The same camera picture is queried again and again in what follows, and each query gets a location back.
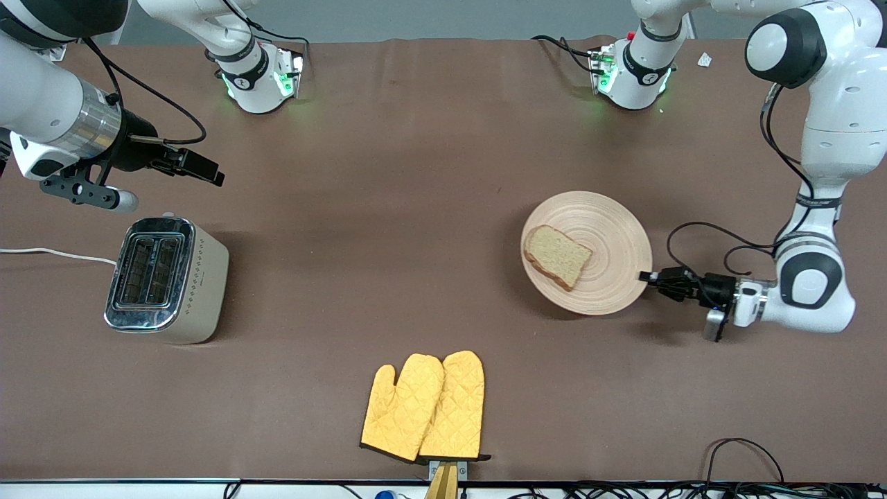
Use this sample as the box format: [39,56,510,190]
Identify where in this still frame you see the black right arm base cable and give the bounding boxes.
[239,23,310,53]

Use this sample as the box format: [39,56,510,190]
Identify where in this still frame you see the black cable bundle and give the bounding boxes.
[509,481,887,499]

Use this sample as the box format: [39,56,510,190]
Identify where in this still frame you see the wooden stick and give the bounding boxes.
[425,463,459,499]

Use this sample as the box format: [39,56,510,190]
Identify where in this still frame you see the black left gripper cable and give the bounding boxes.
[666,80,843,279]

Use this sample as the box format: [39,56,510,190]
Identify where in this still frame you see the yellow quilted oven mitt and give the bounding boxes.
[418,350,492,463]
[360,353,445,463]

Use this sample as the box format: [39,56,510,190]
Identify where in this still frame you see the round wooden plate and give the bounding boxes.
[520,191,653,317]

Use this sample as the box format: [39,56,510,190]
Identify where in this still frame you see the black left arm base cable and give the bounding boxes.
[532,34,598,76]

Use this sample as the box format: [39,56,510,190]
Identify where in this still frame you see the black arm base cable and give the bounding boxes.
[239,23,310,53]
[532,34,598,76]

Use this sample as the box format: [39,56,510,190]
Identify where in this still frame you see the looped black cable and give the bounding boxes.
[705,437,786,486]

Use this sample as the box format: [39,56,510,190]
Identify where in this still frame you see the brown bread slice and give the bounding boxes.
[523,225,594,292]

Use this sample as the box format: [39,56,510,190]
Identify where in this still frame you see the white toaster power cord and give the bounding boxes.
[0,247,118,267]

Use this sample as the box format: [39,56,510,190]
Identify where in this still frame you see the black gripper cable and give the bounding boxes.
[82,37,208,147]
[666,80,843,279]

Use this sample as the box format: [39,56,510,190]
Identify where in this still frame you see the cream and chrome toaster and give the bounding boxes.
[104,211,230,345]

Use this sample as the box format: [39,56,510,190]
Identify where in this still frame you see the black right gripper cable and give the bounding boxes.
[82,37,208,147]

